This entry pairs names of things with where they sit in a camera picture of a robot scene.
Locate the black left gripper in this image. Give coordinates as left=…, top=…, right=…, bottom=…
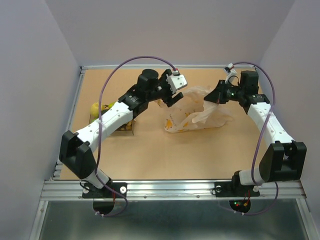
left=146, top=68, right=183, bottom=107

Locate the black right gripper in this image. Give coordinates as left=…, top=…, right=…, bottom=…
left=203, top=79, right=245, bottom=104

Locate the white banana print plastic bag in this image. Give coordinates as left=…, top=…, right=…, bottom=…
left=156, top=86, right=234, bottom=133

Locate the brown fake longan bunch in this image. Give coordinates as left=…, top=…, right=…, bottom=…
left=117, top=120, right=134, bottom=131

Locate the yellow fake apple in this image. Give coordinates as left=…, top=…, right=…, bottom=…
left=90, top=102, right=100, bottom=118

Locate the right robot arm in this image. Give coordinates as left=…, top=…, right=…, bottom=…
left=204, top=70, right=307, bottom=197

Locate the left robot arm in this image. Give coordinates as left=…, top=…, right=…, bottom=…
left=59, top=69, right=188, bottom=197

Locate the clear plastic box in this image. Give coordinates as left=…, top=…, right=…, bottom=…
left=87, top=112, right=137, bottom=137

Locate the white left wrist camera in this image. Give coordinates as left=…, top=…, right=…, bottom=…
left=166, top=70, right=188, bottom=93

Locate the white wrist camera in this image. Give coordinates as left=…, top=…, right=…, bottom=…
left=224, top=63, right=238, bottom=84
left=166, top=70, right=188, bottom=93

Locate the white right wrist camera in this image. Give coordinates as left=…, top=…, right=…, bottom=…
left=224, top=63, right=238, bottom=84

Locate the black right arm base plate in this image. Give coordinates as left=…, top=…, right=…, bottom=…
left=213, top=181, right=260, bottom=198

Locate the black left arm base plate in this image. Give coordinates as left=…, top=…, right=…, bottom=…
left=79, top=181, right=128, bottom=199

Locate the aluminium table edge rail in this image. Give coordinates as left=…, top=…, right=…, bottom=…
left=50, top=66, right=86, bottom=181

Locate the aluminium front frame rail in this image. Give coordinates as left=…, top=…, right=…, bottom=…
left=40, top=179, right=306, bottom=202

